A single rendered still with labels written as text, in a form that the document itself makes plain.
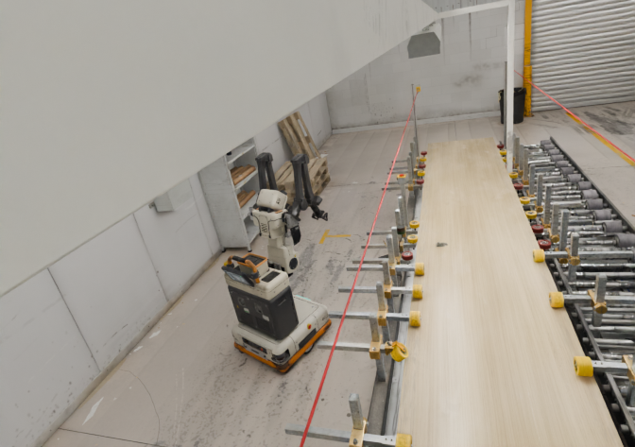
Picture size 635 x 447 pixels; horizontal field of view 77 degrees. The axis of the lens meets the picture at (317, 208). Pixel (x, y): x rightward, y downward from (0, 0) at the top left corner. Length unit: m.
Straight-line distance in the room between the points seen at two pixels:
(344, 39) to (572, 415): 1.95
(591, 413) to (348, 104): 9.66
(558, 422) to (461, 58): 9.27
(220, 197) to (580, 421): 4.33
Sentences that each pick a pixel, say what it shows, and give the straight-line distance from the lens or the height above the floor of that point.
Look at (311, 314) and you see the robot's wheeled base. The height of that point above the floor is 0.28.
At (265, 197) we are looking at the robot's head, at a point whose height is 1.34.
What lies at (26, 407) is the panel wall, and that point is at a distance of 3.92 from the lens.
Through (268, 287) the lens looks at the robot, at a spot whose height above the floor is 0.80.
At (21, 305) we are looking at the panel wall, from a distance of 3.72.
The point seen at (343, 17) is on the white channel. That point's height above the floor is 2.43.
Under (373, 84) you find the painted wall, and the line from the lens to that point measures 10.73.
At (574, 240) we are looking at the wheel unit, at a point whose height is 1.08.
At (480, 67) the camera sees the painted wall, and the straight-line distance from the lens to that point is 10.62.
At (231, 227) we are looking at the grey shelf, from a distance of 5.39.
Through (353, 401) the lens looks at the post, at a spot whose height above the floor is 1.13.
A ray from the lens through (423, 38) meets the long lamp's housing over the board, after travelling 1.65.
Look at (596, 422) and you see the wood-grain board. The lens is 2.05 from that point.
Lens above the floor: 2.43
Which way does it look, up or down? 23 degrees down
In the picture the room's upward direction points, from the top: 11 degrees counter-clockwise
